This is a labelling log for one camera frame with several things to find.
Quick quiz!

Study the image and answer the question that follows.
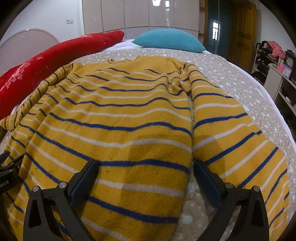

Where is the beige spotted bedspread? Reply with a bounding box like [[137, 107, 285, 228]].
[[0, 47, 296, 241]]

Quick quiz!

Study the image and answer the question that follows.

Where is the pink clothes pile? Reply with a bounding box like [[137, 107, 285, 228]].
[[267, 40, 286, 59]]

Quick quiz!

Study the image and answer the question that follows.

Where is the teal door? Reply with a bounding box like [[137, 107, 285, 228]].
[[203, 0, 232, 56]]

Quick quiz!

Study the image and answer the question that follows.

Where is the white shelf unit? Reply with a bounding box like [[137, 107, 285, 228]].
[[264, 63, 296, 117]]

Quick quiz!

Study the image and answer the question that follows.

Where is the black table clock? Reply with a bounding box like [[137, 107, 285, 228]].
[[285, 49, 296, 68]]

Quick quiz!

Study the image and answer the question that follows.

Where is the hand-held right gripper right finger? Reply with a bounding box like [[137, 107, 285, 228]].
[[193, 160, 270, 241]]

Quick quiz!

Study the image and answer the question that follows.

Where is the white bed sheet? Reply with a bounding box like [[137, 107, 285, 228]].
[[108, 39, 140, 50]]

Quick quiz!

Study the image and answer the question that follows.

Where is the yellow striped knit sweater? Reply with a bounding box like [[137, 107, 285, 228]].
[[0, 56, 291, 241]]

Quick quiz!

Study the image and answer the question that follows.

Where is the glossy beige wardrobe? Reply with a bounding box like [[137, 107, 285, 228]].
[[82, 0, 201, 36]]

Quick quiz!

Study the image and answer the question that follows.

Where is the wooden door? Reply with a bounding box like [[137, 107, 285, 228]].
[[229, 0, 258, 73]]

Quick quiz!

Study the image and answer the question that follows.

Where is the white arched headboard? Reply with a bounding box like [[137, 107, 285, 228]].
[[0, 28, 60, 75]]

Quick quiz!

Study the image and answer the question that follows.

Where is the teal pillow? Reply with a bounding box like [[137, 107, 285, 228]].
[[132, 29, 206, 53]]

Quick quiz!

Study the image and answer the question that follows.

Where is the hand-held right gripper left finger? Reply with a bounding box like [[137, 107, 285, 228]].
[[23, 159, 100, 241]]

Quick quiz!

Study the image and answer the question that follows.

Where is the red patterned quilt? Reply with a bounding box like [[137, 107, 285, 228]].
[[0, 30, 125, 120]]

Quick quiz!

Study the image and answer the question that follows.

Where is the pink box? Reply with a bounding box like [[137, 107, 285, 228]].
[[277, 63, 292, 77]]

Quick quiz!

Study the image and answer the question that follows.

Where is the shoe rack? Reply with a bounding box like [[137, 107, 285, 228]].
[[251, 42, 289, 82]]

